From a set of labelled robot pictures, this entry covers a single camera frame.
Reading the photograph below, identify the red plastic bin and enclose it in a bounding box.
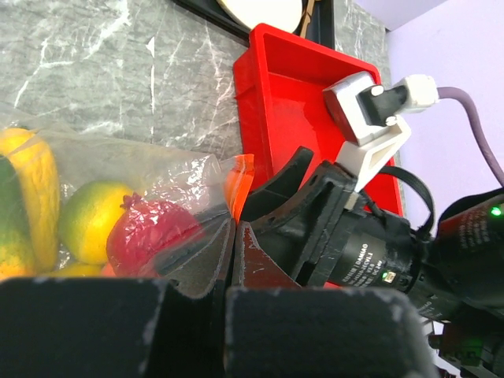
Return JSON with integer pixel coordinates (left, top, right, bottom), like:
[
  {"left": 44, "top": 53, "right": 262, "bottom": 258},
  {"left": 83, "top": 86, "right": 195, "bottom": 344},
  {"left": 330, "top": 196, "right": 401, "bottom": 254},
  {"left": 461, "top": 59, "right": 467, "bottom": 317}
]
[{"left": 233, "top": 24, "right": 381, "bottom": 191}]

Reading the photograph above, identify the green yellow orange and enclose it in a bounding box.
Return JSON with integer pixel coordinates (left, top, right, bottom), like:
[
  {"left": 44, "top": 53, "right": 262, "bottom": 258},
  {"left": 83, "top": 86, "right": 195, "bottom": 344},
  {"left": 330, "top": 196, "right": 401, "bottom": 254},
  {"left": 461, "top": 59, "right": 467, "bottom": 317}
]
[{"left": 58, "top": 180, "right": 133, "bottom": 265}]

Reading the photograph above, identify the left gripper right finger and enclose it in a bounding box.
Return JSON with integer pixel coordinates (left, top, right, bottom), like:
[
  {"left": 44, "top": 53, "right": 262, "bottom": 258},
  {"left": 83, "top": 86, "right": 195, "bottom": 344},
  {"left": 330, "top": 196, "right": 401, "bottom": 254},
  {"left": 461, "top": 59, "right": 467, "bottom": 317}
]
[{"left": 226, "top": 222, "right": 438, "bottom": 377}]

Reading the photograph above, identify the green orange mango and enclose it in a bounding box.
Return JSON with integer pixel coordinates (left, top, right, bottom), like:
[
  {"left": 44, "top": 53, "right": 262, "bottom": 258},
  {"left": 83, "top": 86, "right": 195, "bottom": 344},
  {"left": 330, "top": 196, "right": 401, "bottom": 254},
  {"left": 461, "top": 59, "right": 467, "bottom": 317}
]
[{"left": 1, "top": 155, "right": 35, "bottom": 279}]

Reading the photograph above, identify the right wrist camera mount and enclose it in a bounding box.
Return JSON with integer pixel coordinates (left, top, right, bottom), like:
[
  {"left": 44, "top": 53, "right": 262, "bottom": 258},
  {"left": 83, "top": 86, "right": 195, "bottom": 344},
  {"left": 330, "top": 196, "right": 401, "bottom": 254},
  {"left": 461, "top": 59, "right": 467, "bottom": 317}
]
[{"left": 322, "top": 71, "right": 439, "bottom": 192}]

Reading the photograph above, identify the orange white plate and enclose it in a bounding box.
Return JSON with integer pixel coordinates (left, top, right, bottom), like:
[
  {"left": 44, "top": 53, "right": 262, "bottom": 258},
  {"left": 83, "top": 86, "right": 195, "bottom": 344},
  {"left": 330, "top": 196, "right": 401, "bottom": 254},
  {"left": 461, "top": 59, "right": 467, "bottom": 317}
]
[{"left": 217, "top": 0, "right": 303, "bottom": 32}]

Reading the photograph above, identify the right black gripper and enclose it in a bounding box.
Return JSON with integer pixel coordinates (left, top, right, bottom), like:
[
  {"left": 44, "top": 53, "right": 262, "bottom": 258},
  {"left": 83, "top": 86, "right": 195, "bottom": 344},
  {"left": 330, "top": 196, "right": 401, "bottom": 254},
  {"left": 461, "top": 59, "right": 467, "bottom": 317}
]
[{"left": 241, "top": 146, "right": 423, "bottom": 293}]

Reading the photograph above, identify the red wrinkled fruit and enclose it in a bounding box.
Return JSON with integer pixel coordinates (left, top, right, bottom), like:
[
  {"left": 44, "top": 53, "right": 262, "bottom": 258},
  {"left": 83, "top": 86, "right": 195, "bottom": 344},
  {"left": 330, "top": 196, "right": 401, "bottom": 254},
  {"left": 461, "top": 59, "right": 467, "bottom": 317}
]
[{"left": 106, "top": 193, "right": 202, "bottom": 277}]

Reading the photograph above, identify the black serving tray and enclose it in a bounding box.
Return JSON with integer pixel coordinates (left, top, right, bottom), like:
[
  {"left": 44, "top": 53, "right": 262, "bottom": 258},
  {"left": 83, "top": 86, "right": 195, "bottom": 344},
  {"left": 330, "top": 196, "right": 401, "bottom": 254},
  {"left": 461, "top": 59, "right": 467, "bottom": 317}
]
[{"left": 175, "top": 0, "right": 335, "bottom": 49}]

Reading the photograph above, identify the yellow pear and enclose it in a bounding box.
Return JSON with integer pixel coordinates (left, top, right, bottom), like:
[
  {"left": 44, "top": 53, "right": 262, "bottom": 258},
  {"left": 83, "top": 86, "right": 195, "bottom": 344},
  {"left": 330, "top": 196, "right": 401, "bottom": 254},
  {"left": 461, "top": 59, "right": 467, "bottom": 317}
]
[{"left": 46, "top": 261, "right": 102, "bottom": 277}]

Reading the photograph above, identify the clear zip top bag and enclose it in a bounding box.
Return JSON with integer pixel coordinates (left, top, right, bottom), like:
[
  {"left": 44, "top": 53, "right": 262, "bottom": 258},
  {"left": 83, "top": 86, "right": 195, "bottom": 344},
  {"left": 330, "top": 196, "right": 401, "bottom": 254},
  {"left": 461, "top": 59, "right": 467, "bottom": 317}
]
[{"left": 1, "top": 111, "right": 255, "bottom": 279}]

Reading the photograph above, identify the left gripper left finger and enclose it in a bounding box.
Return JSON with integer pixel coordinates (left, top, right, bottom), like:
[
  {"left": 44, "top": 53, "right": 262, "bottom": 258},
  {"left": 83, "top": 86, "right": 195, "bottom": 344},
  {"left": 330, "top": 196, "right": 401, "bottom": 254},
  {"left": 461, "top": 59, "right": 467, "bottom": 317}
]
[{"left": 1, "top": 220, "right": 235, "bottom": 377}]

